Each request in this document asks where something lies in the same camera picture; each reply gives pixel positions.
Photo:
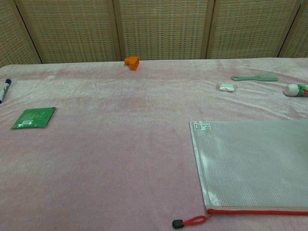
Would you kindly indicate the green foil sachet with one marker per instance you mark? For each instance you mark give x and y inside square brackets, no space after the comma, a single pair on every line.
[33,118]

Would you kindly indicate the woven bamboo folding screen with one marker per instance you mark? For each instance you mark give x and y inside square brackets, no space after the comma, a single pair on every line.
[163,29]

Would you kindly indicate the green plastic comb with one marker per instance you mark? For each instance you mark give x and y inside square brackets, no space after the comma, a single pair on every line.
[264,78]

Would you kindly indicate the blue-capped white marker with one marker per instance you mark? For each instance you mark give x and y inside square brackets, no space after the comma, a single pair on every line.
[4,89]

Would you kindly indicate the white green toothpaste tube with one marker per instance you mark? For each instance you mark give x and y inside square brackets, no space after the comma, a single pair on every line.
[297,89]

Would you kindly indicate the pink plush table cloth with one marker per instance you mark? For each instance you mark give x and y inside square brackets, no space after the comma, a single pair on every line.
[108,156]

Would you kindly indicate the clear mesh zipper pouch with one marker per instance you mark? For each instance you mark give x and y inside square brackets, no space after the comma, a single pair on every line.
[252,163]

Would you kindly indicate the orange plastic block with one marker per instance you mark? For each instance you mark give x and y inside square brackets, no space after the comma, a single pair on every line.
[132,62]

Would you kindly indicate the small white wrapped packet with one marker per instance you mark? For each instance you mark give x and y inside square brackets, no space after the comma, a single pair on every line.
[226,87]

